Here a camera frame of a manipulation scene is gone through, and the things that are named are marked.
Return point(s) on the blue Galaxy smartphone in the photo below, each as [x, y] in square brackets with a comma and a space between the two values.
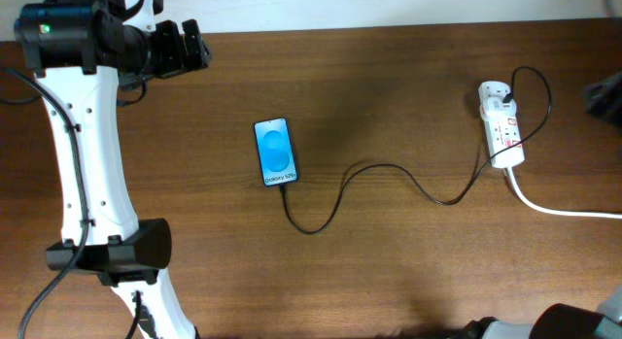
[276, 155]

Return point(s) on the white power strip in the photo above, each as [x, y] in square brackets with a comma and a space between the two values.
[502, 135]

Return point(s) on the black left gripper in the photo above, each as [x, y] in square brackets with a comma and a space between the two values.
[176, 60]

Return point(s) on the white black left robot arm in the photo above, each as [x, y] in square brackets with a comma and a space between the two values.
[79, 54]

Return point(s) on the white charger adapter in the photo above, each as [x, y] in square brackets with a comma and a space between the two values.
[494, 107]

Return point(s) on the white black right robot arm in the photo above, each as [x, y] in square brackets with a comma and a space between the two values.
[559, 320]

